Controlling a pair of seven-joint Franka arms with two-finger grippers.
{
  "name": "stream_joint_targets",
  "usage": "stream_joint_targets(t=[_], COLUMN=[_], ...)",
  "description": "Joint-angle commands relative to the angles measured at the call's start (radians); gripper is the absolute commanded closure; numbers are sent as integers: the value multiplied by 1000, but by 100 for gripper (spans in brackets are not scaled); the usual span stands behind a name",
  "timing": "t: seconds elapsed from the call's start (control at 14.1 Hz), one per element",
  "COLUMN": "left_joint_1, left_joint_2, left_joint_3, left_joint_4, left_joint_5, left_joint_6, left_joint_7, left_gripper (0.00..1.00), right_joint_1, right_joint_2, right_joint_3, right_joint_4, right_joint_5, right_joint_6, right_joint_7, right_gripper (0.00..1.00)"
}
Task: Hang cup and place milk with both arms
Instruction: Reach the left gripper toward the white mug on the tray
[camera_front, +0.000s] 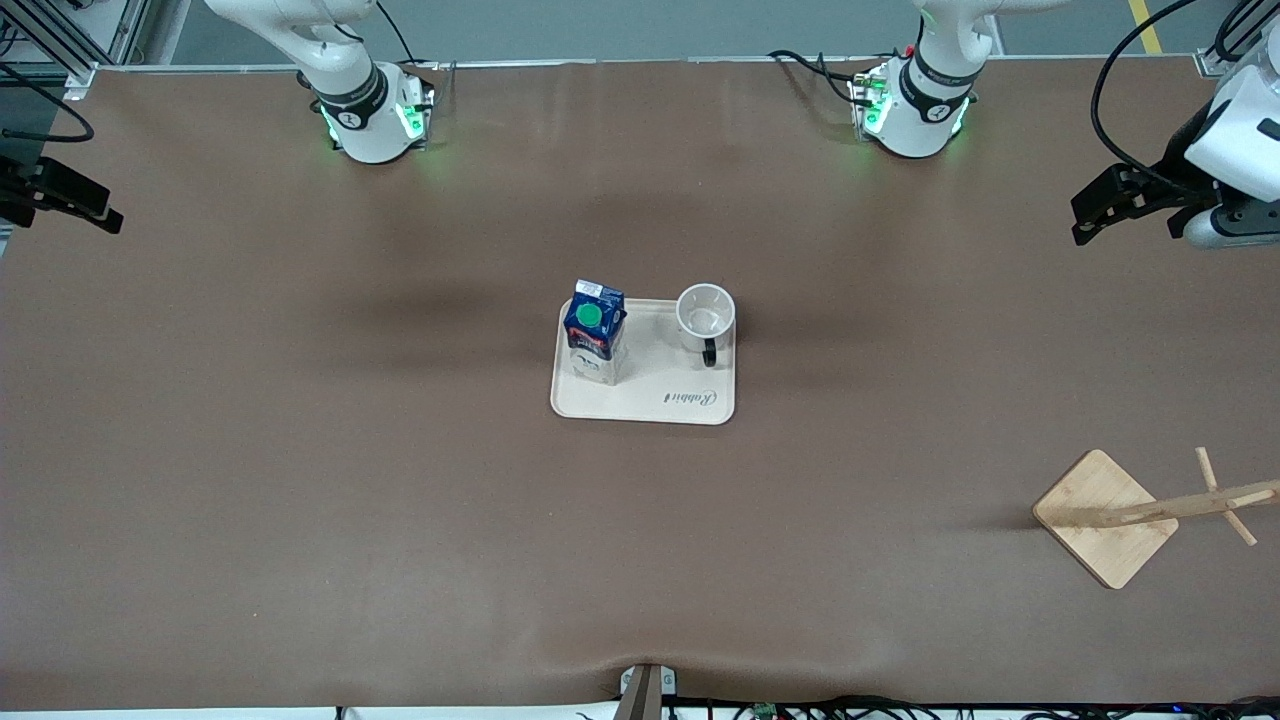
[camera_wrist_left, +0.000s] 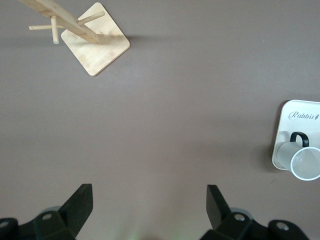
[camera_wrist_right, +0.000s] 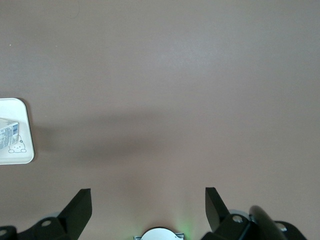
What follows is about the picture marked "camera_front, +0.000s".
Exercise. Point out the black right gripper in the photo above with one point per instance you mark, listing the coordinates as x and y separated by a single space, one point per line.
12 187

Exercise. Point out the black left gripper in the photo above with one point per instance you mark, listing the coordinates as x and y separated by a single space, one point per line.
1172 176

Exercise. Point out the blue milk carton green cap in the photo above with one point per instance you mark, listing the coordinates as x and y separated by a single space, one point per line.
594 320

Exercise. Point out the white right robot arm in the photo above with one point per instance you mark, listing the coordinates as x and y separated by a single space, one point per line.
360 120

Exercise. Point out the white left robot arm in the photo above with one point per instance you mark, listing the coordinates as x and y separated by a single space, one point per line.
925 115

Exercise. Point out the wooden cup rack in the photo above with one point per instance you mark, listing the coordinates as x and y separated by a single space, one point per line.
1100 500

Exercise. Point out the beige plastic tray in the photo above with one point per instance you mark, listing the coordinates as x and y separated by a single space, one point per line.
660 385

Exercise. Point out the aluminium frame profile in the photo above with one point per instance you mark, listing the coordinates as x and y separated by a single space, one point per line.
60 40

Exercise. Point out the metal table corner bracket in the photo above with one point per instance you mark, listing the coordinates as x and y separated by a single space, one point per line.
1212 62

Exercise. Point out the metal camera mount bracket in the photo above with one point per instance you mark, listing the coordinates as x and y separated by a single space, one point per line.
642 695

